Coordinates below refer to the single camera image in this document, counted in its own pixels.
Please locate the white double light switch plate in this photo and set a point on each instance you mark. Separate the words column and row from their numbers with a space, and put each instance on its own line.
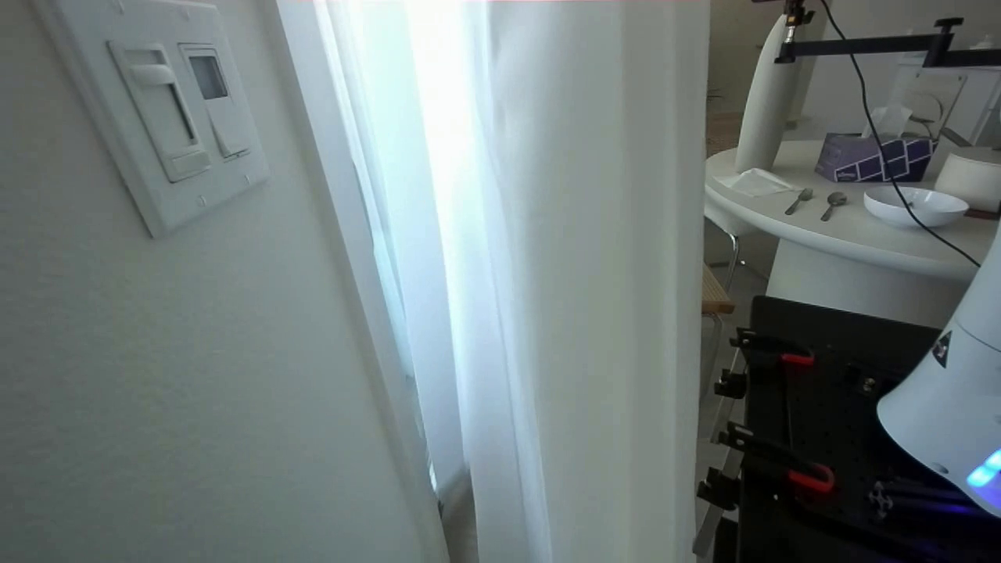
column 159, row 156

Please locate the silver fork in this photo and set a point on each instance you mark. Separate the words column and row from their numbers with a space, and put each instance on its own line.
column 800, row 200

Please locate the white vertical blinds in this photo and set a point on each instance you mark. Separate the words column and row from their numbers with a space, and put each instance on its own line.
column 583, row 260

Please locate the purple tissue box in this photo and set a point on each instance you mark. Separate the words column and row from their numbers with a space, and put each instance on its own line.
column 871, row 156

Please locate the white cylindrical container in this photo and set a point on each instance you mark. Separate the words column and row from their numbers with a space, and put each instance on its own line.
column 972, row 176

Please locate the black orange bar clamp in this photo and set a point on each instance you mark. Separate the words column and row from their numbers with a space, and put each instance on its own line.
column 771, row 457
column 769, row 349

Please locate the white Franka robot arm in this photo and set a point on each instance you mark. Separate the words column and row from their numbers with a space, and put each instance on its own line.
column 949, row 408

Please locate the silver spoon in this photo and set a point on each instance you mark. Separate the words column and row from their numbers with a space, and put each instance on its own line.
column 832, row 205

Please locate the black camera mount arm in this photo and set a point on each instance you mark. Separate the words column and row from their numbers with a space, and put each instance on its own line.
column 886, row 44

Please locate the white round table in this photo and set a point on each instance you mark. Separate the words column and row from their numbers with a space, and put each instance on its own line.
column 866, row 260

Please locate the white paper napkin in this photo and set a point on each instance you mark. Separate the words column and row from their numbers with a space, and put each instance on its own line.
column 763, row 187

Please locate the white curved stand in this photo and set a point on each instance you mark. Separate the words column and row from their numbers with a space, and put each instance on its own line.
column 771, row 105

